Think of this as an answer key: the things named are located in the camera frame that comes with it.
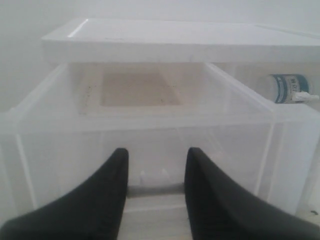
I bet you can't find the white teal-labelled pill bottle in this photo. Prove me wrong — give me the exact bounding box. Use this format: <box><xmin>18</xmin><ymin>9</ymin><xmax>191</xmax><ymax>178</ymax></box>
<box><xmin>266</xmin><ymin>74</ymin><xmax>320</xmax><ymax>104</ymax></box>

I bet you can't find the white plastic drawer cabinet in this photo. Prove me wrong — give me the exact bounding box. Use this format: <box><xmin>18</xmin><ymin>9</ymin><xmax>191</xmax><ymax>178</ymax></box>
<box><xmin>39</xmin><ymin>17</ymin><xmax>320</xmax><ymax>218</ymax></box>

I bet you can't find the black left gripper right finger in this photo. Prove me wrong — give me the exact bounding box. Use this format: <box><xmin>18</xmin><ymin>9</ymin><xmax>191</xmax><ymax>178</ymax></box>
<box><xmin>184</xmin><ymin>147</ymin><xmax>320</xmax><ymax>240</ymax></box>

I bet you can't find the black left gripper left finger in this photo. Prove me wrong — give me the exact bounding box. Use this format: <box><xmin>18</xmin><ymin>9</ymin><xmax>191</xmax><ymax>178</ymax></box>
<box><xmin>0</xmin><ymin>148</ymin><xmax>129</xmax><ymax>240</ymax></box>

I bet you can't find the clear drawer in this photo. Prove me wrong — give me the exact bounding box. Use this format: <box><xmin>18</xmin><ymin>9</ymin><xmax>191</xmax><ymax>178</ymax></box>
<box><xmin>212</xmin><ymin>62</ymin><xmax>320</xmax><ymax>131</ymax></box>
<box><xmin>0</xmin><ymin>62</ymin><xmax>308</xmax><ymax>221</ymax></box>

